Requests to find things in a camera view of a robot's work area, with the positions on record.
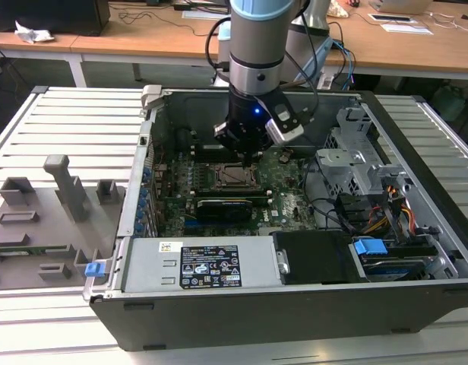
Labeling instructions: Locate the wooden desk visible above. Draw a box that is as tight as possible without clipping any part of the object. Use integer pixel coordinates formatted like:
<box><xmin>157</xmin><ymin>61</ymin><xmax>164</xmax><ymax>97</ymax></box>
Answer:
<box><xmin>0</xmin><ymin>0</ymin><xmax>235</xmax><ymax>90</ymax></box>
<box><xmin>324</xmin><ymin>7</ymin><xmax>468</xmax><ymax>83</ymax></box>

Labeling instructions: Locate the black Quadro graphics card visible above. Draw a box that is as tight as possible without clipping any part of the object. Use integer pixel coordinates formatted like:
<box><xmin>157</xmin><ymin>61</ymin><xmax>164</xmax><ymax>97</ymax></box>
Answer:
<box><xmin>195</xmin><ymin>196</ymin><xmax>255</xmax><ymax>224</ymax></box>

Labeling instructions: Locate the grey plastic case handle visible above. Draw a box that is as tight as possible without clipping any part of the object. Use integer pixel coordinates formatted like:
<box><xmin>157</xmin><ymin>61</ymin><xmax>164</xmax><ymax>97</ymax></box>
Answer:
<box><xmin>141</xmin><ymin>84</ymin><xmax>166</xmax><ymax>115</ymax></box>

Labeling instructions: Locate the blue plastic latch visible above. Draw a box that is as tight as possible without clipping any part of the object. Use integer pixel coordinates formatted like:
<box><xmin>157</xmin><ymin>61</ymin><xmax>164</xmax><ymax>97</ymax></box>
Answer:
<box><xmin>84</xmin><ymin>262</ymin><xmax>106</xmax><ymax>279</ymax></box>

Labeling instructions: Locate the metal drive cage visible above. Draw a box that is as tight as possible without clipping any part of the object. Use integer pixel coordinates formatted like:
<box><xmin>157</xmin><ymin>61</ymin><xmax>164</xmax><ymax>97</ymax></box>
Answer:
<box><xmin>315</xmin><ymin>106</ymin><xmax>416</xmax><ymax>198</ymax></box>

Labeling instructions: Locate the silver topped CPU chip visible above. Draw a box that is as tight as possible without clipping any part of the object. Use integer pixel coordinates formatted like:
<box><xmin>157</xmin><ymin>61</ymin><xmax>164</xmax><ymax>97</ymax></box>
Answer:
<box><xmin>223</xmin><ymin>167</ymin><xmax>252</xmax><ymax>185</ymax></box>

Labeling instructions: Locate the pale green container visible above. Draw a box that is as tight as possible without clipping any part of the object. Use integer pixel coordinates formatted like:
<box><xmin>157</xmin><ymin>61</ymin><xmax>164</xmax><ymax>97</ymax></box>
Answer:
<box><xmin>433</xmin><ymin>84</ymin><xmax>467</xmax><ymax>122</ymax></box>

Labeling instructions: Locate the silver laptop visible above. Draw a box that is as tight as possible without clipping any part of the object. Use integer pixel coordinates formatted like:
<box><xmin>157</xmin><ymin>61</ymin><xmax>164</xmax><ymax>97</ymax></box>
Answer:
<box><xmin>368</xmin><ymin>0</ymin><xmax>435</xmax><ymax>16</ymax></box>

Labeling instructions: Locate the black computer tower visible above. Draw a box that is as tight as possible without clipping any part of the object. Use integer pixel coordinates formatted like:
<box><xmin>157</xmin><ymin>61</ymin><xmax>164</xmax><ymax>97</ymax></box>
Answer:
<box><xmin>0</xmin><ymin>0</ymin><xmax>112</xmax><ymax>38</ymax></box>

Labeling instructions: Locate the CPU socket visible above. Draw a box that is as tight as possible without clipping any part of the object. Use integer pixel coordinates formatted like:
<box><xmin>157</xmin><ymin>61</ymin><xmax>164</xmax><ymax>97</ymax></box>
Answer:
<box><xmin>212</xmin><ymin>162</ymin><xmax>264</xmax><ymax>190</ymax></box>

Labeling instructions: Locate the white paper sheet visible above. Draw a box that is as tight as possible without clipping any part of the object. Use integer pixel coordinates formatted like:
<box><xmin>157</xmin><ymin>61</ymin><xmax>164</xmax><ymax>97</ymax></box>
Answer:
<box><xmin>182</xmin><ymin>10</ymin><xmax>223</xmax><ymax>21</ymax></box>
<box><xmin>381</xmin><ymin>22</ymin><xmax>435</xmax><ymax>36</ymax></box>

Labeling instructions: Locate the green RAM stick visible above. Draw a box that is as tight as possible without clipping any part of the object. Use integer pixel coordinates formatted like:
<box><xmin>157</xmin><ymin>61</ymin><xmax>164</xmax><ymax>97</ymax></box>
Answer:
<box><xmin>0</xmin><ymin>246</ymin><xmax>70</xmax><ymax>255</ymax></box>

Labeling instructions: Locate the grey power supply unit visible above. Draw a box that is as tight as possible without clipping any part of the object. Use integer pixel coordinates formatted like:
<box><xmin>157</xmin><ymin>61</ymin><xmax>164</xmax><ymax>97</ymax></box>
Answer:
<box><xmin>122</xmin><ymin>237</ymin><xmax>292</xmax><ymax>294</ymax></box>

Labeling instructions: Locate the hard disk in blue carrier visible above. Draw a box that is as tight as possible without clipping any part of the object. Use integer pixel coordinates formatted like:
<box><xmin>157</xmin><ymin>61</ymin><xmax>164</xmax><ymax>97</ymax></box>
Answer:
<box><xmin>349</xmin><ymin>236</ymin><xmax>447</xmax><ymax>284</ymax></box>

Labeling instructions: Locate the yellow red power wire bundle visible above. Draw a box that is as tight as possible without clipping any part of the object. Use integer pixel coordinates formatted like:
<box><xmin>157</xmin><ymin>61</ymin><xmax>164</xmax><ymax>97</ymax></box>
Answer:
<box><xmin>365</xmin><ymin>182</ymin><xmax>419</xmax><ymax>235</ymax></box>

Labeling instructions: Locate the patterned fabric pouch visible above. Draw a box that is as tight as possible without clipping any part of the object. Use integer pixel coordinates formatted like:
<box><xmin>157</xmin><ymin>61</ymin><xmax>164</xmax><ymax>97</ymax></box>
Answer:
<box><xmin>327</xmin><ymin>0</ymin><xmax>351</xmax><ymax>19</ymax></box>

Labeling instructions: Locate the crumpled white paper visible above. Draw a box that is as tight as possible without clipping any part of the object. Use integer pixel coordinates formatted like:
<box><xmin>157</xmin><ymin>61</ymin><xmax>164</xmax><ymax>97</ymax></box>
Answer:
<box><xmin>14</xmin><ymin>20</ymin><xmax>55</xmax><ymax>44</ymax></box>

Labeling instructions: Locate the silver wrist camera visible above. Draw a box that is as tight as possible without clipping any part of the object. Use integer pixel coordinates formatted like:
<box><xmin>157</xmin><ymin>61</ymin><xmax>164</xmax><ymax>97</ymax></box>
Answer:
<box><xmin>264</xmin><ymin>102</ymin><xmax>305</xmax><ymax>145</ymax></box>

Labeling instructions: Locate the green Dell motherboard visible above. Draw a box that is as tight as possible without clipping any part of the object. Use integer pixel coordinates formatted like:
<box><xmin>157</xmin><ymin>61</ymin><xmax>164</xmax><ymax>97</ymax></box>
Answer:
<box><xmin>153</xmin><ymin>148</ymin><xmax>321</xmax><ymax>239</ymax></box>

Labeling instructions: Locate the metal socket cover frame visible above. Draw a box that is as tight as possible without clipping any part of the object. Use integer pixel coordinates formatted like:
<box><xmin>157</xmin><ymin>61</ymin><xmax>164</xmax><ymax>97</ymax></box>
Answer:
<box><xmin>217</xmin><ymin>163</ymin><xmax>262</xmax><ymax>188</ymax></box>

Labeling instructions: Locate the grey plastic parts rack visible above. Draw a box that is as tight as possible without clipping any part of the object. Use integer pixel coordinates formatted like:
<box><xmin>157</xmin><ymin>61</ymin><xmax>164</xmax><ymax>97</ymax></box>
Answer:
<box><xmin>0</xmin><ymin>154</ymin><xmax>128</xmax><ymax>290</ymax></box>

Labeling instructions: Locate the black and grey PC case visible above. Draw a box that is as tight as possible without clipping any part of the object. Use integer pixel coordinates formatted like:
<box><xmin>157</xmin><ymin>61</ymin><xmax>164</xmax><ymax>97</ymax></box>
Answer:
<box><xmin>88</xmin><ymin>84</ymin><xmax>468</xmax><ymax>353</ymax></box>

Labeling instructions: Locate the black plastic shroud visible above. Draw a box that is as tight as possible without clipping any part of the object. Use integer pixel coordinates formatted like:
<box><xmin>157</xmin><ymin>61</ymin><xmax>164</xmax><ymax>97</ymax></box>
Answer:
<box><xmin>272</xmin><ymin>230</ymin><xmax>359</xmax><ymax>287</ymax></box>

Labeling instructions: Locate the white framed tablet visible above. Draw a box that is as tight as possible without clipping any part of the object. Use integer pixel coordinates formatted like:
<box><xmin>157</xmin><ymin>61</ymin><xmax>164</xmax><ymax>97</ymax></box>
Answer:
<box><xmin>368</xmin><ymin>13</ymin><xmax>413</xmax><ymax>24</ymax></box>

